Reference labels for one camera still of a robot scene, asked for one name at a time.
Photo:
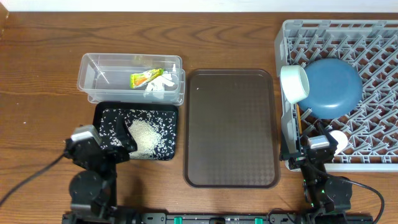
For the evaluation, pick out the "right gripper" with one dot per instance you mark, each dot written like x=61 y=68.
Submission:
x=298 y=158

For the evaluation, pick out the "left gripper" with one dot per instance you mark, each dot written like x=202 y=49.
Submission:
x=127 y=141

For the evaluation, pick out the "wooden chopstick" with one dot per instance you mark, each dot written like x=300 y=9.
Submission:
x=299 y=123

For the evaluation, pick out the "pink white cup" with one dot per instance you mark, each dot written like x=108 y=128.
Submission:
x=342 y=140

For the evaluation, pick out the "mint green bowl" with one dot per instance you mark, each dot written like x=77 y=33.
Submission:
x=294 y=82

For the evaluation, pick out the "dark blue plate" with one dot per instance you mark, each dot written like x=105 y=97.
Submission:
x=335 y=88

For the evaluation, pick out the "yellow snack wrapper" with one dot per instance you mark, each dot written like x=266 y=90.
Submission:
x=138 y=80

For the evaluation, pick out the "white tissue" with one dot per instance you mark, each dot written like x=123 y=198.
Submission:
x=157 y=86

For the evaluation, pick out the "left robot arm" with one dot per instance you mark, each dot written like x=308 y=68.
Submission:
x=93 y=191

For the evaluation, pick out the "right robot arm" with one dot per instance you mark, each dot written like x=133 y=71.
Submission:
x=329 y=195

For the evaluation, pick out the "grey dishwasher rack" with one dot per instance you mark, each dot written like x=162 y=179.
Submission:
x=370 y=47

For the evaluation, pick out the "spilled white rice pile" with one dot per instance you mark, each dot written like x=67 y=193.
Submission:
x=154 y=132

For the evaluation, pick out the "black tray bin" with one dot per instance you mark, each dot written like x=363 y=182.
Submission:
x=129 y=106

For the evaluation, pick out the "clear plastic bin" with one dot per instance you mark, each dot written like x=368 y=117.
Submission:
x=106 y=77

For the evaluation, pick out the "brown serving tray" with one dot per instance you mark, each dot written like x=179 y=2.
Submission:
x=231 y=135

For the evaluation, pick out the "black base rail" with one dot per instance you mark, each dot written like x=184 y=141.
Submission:
x=274 y=218

